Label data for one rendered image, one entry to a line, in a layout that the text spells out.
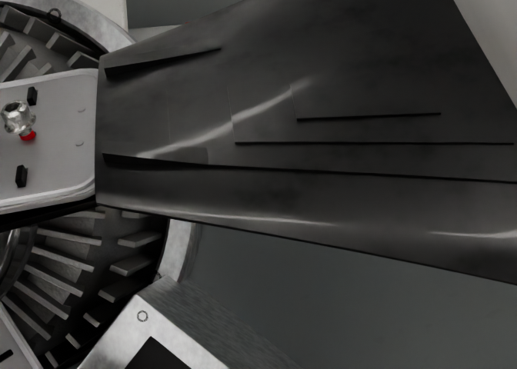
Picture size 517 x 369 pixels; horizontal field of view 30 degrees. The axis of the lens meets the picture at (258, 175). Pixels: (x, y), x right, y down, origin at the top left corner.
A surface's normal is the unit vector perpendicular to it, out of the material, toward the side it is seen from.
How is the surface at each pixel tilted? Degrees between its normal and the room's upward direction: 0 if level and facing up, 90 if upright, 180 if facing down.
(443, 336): 90
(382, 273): 90
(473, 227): 20
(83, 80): 2
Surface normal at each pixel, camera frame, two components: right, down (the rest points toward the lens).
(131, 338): -0.08, 0.00
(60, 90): -0.14, -0.76
